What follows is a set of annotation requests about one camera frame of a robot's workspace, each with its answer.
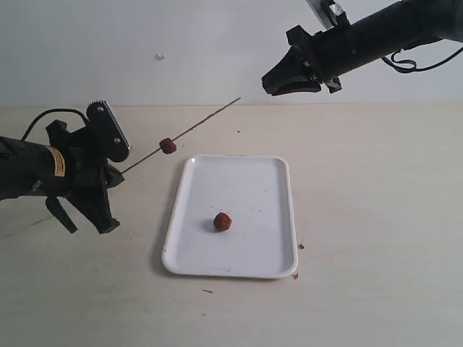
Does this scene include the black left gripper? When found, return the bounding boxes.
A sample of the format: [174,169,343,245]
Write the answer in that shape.
[34,121,124,234]

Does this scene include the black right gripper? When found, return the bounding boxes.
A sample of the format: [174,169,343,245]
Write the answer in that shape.
[261,25,341,96]

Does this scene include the thin metal skewer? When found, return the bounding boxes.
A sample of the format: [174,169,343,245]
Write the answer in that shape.
[122,97,242,174]

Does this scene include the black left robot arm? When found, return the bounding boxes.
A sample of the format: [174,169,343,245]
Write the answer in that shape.
[1,120,124,234]

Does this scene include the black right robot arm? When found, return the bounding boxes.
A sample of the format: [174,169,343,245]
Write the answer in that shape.
[262,1,462,96]

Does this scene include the white rectangular tray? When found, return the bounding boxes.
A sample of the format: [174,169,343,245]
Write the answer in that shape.
[161,155,298,279]

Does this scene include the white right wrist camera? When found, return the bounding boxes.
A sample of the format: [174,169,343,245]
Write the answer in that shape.
[306,0,349,30]

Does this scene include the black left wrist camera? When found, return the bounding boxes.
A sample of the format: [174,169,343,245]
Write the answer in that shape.
[86,100,131,163]

